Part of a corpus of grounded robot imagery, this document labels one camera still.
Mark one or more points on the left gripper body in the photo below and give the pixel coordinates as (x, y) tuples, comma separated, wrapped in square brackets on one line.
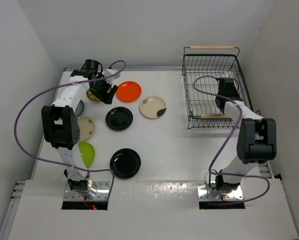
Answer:
[(99, 89)]

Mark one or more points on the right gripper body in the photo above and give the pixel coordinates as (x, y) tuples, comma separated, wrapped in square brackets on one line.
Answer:
[(237, 96)]

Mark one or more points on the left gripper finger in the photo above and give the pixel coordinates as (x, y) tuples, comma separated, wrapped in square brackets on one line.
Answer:
[(107, 98), (114, 89)]

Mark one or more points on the yellow patterned plate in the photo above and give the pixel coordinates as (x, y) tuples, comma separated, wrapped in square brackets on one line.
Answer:
[(91, 96)]

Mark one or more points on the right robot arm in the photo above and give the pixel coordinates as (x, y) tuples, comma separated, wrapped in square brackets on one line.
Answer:
[(256, 142)]

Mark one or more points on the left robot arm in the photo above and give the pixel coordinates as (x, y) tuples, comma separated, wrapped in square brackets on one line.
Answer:
[(60, 126)]

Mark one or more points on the orange plate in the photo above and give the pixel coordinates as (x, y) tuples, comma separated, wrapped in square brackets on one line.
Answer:
[(128, 91)]

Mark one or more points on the black plate centre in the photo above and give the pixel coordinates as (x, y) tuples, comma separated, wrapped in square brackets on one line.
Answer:
[(119, 118)]

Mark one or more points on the blue floral plate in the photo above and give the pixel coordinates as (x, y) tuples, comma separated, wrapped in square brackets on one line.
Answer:
[(79, 109)]

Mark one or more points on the cream plate with calligraphy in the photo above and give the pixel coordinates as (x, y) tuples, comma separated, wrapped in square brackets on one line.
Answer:
[(86, 127)]

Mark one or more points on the cream plate black blotch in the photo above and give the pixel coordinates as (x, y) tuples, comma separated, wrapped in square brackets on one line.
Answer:
[(153, 107)]

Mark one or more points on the lime green plate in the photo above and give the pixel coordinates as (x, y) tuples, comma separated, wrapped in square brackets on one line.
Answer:
[(87, 152)]

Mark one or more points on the black plate near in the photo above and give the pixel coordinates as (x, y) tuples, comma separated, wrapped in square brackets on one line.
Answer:
[(125, 163)]

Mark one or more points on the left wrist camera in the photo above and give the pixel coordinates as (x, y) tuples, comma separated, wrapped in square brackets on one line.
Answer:
[(111, 74)]

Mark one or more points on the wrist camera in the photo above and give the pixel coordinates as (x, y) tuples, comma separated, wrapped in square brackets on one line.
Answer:
[(111, 74), (225, 75)]

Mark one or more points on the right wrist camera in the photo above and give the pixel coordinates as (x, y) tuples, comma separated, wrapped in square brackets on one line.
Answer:
[(225, 75)]

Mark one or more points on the black wire dish rack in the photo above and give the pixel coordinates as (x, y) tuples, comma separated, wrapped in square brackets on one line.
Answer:
[(201, 66)]

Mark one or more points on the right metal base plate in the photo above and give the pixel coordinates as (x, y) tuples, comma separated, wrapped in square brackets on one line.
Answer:
[(207, 192)]

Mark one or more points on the metal base plate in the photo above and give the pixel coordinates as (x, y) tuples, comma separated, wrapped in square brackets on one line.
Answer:
[(207, 192), (97, 191)]

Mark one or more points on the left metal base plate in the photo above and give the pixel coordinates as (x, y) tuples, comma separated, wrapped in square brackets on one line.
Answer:
[(97, 191)]

